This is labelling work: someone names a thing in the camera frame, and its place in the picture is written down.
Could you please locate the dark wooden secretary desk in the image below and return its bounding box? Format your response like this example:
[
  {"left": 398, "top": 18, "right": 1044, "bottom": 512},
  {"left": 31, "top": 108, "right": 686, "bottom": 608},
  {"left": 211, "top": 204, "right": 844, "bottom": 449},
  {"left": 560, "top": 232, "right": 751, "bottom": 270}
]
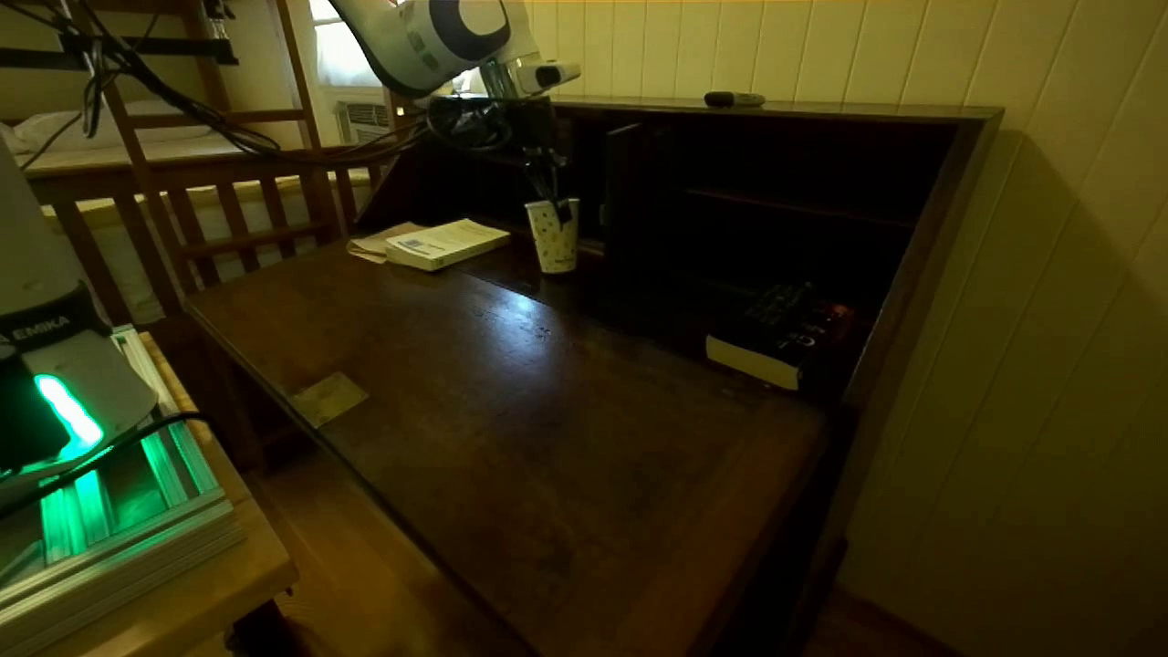
[{"left": 179, "top": 94, "right": 1006, "bottom": 657}]

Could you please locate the white dotted paper cup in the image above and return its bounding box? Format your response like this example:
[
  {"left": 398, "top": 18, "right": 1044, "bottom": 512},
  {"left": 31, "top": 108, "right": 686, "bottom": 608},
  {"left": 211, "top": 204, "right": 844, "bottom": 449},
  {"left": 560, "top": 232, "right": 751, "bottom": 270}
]
[{"left": 521, "top": 192, "right": 583, "bottom": 276}]

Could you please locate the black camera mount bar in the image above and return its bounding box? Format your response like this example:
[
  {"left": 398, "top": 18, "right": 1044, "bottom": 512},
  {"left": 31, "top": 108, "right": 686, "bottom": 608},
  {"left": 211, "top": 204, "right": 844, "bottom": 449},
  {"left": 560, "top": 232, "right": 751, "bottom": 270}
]
[{"left": 0, "top": 33, "right": 241, "bottom": 72}]

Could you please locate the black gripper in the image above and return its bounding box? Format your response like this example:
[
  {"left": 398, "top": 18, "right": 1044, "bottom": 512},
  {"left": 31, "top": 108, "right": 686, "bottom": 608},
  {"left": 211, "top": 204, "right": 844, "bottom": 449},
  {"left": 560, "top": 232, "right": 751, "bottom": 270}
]
[{"left": 477, "top": 94, "right": 578, "bottom": 208}]

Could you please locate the green lit robot mounting stand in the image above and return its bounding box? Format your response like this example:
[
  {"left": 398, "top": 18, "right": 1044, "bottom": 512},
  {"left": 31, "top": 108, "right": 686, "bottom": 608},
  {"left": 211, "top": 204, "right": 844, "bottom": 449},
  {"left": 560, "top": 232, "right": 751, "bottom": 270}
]
[{"left": 0, "top": 320, "right": 241, "bottom": 651}]

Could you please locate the wooden bunk ladder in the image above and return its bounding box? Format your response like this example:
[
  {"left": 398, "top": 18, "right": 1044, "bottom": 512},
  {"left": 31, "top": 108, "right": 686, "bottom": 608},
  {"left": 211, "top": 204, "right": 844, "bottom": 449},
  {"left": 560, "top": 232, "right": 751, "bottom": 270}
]
[{"left": 60, "top": 0, "right": 357, "bottom": 305}]

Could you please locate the light wooden side table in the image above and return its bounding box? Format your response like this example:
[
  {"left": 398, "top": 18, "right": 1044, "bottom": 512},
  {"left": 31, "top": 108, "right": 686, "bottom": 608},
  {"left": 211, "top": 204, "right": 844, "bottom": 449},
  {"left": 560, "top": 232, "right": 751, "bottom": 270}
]
[{"left": 0, "top": 325, "right": 302, "bottom": 657}]

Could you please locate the beige label on desk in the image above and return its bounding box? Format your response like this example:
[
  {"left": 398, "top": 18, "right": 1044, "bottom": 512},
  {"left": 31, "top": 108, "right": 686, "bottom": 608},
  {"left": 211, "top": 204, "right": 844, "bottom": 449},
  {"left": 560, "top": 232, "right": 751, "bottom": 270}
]
[{"left": 287, "top": 367, "right": 374, "bottom": 432}]

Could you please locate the small dark cabinet door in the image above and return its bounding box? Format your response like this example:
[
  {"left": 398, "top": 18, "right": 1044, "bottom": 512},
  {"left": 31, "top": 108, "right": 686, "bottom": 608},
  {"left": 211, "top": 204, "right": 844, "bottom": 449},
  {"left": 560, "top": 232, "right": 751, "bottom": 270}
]
[{"left": 599, "top": 115, "right": 651, "bottom": 268}]

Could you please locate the black remote control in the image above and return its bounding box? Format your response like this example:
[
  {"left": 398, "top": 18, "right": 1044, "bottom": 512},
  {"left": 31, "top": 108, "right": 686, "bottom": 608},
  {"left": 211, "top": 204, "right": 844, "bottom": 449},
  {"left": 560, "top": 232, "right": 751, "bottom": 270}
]
[{"left": 742, "top": 281, "right": 859, "bottom": 358}]

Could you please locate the white paperback book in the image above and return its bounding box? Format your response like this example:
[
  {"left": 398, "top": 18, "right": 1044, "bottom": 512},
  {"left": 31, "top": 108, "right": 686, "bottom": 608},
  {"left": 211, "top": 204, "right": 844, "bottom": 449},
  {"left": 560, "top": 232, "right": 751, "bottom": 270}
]
[{"left": 385, "top": 214, "right": 515, "bottom": 274}]

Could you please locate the thin black base cable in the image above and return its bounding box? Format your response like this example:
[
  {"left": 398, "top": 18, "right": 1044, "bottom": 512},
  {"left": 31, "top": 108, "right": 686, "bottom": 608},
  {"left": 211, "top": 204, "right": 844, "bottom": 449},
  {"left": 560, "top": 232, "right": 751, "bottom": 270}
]
[{"left": 0, "top": 407, "right": 211, "bottom": 518}]

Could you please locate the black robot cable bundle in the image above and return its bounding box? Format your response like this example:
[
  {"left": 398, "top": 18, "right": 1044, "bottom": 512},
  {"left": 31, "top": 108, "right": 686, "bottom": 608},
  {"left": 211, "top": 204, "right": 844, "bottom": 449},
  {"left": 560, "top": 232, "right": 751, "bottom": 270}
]
[{"left": 0, "top": 0, "right": 528, "bottom": 159}]

